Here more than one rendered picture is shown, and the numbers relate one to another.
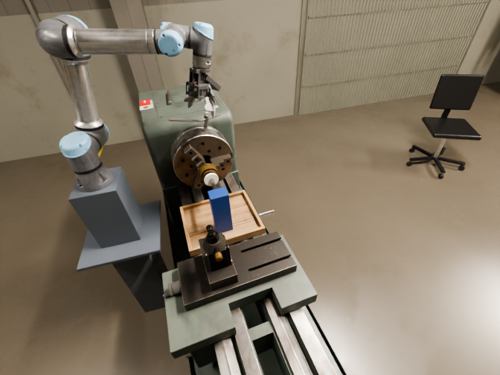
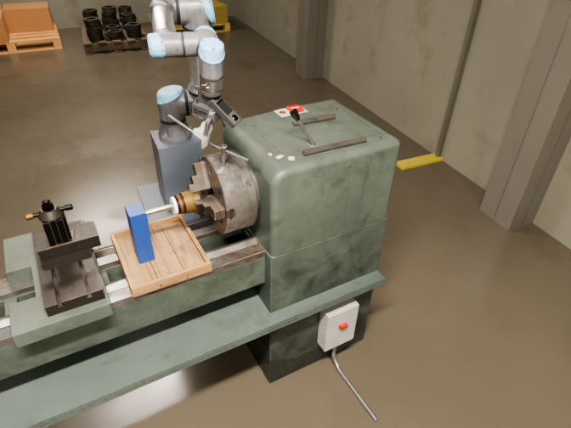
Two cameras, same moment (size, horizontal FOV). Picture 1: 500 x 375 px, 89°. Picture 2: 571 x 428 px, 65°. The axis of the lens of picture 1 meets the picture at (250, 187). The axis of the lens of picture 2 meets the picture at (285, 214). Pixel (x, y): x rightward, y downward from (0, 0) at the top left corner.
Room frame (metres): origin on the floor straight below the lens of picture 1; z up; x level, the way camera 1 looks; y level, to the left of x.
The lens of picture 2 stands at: (1.07, -1.26, 2.07)
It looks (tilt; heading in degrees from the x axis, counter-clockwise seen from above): 36 degrees down; 78
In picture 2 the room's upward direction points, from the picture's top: 2 degrees clockwise
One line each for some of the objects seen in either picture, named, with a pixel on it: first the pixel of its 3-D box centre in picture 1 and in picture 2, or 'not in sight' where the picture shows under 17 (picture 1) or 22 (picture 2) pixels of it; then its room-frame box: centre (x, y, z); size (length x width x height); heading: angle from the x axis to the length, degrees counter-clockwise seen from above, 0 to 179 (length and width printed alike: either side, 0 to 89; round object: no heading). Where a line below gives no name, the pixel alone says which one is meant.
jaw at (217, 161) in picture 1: (222, 161); (214, 209); (1.10, 0.13, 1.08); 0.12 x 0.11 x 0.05; 108
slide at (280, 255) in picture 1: (236, 267); (65, 263); (0.56, 0.07, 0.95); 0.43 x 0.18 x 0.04; 108
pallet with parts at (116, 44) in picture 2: not in sight; (110, 24); (-0.10, 6.46, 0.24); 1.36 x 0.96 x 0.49; 103
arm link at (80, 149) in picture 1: (80, 150); (172, 102); (0.97, 0.72, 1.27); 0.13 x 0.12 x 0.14; 4
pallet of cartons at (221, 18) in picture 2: not in sight; (190, 16); (1.12, 7.01, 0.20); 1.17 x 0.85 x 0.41; 13
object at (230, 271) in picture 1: (217, 259); (68, 240); (0.57, 0.14, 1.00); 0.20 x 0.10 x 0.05; 18
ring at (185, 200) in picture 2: (208, 173); (187, 202); (1.00, 0.20, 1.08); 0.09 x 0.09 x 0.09; 18
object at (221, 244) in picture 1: (213, 242); (49, 211); (0.54, 0.13, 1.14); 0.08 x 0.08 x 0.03
